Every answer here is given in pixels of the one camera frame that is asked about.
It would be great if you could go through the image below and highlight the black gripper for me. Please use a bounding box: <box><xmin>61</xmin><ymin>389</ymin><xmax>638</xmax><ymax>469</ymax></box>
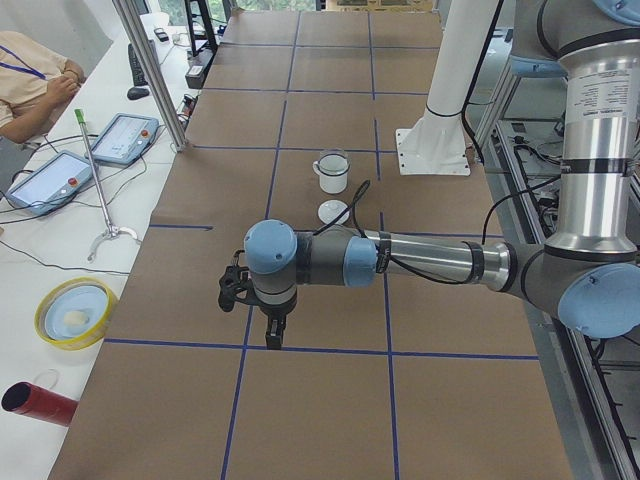
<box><xmin>260</xmin><ymin>305</ymin><xmax>290</xmax><ymax>349</ymax></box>

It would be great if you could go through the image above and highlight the clear plastic funnel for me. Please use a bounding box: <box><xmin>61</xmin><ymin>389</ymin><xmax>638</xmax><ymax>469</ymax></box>
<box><xmin>318</xmin><ymin>149</ymin><xmax>350</xmax><ymax>176</ymax></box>

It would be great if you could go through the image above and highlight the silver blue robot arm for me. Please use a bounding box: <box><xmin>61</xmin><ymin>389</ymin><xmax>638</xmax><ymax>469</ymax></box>
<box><xmin>219</xmin><ymin>1</ymin><xmax>639</xmax><ymax>349</ymax></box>

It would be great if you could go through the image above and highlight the white enamel cup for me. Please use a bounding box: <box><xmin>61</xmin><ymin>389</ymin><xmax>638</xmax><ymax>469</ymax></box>
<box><xmin>312</xmin><ymin>157</ymin><xmax>350</xmax><ymax>195</ymax></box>

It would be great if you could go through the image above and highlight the metal reacher grabber stick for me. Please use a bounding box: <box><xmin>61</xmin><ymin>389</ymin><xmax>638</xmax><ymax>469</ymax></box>
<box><xmin>74</xmin><ymin>109</ymin><xmax>142</xmax><ymax>262</ymax></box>

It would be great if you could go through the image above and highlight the yellow rimmed blue bowl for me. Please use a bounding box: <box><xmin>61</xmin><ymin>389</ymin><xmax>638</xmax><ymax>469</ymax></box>
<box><xmin>34</xmin><ymin>277</ymin><xmax>118</xmax><ymax>351</ymax></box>

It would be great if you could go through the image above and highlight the far teach pendant tablet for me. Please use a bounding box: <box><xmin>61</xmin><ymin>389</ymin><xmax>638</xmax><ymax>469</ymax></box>
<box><xmin>91</xmin><ymin>113</ymin><xmax>159</xmax><ymax>166</ymax></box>

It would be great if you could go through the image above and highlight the teach pendant tablet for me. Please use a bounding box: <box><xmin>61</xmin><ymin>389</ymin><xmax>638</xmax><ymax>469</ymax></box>
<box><xmin>6</xmin><ymin>151</ymin><xmax>93</xmax><ymax>216</ymax></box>
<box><xmin>91</xmin><ymin>113</ymin><xmax>159</xmax><ymax>166</ymax></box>

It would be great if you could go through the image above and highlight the red cardboard tube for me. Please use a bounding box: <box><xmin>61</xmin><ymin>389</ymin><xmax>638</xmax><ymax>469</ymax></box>
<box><xmin>1</xmin><ymin>382</ymin><xmax>78</xmax><ymax>427</ymax></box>

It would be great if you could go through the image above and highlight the near teach pendant tablet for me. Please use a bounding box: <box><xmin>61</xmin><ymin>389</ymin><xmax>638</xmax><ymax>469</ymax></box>
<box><xmin>6</xmin><ymin>151</ymin><xmax>93</xmax><ymax>216</ymax></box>

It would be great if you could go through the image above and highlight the grey power box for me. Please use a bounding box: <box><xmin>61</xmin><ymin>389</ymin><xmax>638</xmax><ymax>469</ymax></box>
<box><xmin>185</xmin><ymin>49</ymin><xmax>214</xmax><ymax>90</ymax></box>

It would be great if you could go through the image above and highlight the black computer mouse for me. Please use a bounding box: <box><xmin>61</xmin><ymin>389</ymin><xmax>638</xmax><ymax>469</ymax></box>
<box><xmin>126</xmin><ymin>87</ymin><xmax>150</xmax><ymax>101</ymax></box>

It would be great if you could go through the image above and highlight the black keyboard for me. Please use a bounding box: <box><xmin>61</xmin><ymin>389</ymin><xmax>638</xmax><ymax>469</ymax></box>
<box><xmin>127</xmin><ymin>44</ymin><xmax>147</xmax><ymax>87</ymax></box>

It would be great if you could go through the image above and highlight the black step ladder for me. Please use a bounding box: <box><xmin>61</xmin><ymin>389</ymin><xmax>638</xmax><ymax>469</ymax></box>
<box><xmin>184</xmin><ymin>0</ymin><xmax>218</xmax><ymax>58</ymax></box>

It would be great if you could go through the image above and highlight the person in beige shirt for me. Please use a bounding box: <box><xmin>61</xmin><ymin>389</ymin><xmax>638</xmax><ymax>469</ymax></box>
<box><xmin>1</xmin><ymin>31</ymin><xmax>86</xmax><ymax>144</ymax></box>

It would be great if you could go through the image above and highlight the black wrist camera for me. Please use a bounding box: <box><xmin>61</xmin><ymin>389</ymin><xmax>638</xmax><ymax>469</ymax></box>
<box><xmin>218</xmin><ymin>250</ymin><xmax>258</xmax><ymax>313</ymax></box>

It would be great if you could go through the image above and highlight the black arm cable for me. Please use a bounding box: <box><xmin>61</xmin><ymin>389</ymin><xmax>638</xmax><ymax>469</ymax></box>
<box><xmin>314</xmin><ymin>179</ymin><xmax>546</xmax><ymax>286</ymax></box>

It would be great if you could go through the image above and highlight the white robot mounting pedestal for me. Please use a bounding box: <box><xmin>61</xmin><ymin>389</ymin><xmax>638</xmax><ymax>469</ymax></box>
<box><xmin>396</xmin><ymin>0</ymin><xmax>501</xmax><ymax>176</ymax></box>

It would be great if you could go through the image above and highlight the aluminium frame post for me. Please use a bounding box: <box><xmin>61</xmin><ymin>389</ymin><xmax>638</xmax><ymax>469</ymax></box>
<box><xmin>112</xmin><ymin>0</ymin><xmax>187</xmax><ymax>152</ymax></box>

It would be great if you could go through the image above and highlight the aluminium side rack frame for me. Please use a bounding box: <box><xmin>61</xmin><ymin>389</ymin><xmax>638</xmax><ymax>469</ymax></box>
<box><xmin>479</xmin><ymin>29</ymin><xmax>640</xmax><ymax>480</ymax></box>

